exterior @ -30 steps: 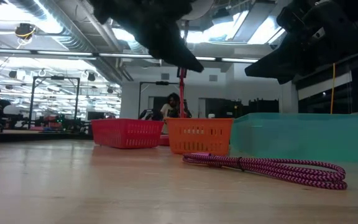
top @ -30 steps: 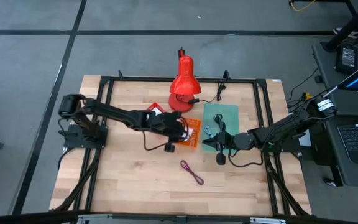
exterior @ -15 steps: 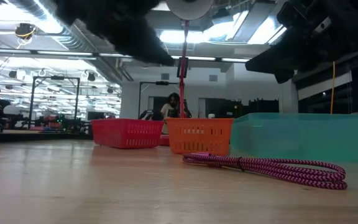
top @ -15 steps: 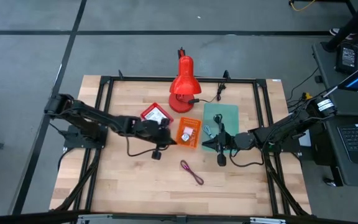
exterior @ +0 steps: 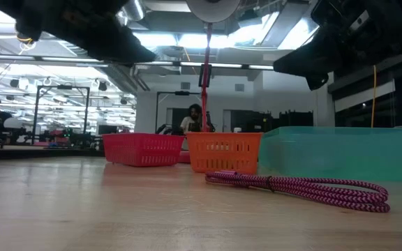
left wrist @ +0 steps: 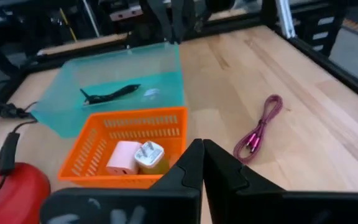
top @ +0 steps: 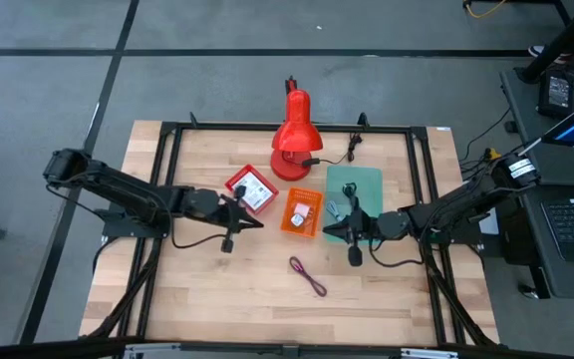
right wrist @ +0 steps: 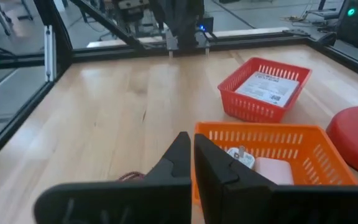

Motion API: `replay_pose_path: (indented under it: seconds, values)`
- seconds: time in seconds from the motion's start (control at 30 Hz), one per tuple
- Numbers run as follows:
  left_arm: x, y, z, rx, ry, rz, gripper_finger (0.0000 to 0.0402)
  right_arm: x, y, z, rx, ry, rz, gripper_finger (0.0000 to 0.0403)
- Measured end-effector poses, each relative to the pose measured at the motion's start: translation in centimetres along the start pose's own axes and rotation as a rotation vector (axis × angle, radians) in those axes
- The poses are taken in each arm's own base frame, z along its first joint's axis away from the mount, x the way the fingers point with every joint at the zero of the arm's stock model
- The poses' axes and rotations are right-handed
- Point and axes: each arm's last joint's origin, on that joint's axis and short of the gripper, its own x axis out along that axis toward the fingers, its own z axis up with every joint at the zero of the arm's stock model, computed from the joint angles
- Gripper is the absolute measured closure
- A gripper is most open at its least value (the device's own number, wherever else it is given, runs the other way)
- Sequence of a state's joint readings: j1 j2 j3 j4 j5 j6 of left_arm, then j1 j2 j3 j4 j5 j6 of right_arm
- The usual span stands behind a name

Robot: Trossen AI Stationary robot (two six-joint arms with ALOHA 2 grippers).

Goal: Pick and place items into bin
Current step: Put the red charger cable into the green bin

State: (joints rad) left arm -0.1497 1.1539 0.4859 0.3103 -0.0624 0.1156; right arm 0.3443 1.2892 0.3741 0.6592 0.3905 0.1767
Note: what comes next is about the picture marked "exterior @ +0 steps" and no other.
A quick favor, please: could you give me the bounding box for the orange plastic basket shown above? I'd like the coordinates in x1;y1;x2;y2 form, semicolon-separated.
186;131;263;174

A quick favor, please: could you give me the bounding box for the black aluminium table frame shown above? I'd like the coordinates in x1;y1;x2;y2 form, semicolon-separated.
0;145;105;162

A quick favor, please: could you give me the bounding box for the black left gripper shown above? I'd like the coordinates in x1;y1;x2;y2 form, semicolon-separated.
40;0;157;67

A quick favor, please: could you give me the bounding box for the red plastic basket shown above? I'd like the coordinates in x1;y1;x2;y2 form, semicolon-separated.
102;132;186;167

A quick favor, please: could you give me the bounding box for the red desk lamp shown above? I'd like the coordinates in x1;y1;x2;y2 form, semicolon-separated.
178;0;241;164

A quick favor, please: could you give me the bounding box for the yellow hanging cable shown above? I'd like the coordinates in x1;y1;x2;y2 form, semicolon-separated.
371;64;377;128

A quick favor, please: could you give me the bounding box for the green translucent mat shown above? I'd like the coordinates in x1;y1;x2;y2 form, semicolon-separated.
258;125;402;182

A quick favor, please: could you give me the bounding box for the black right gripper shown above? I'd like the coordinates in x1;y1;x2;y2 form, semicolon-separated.
273;0;402;91

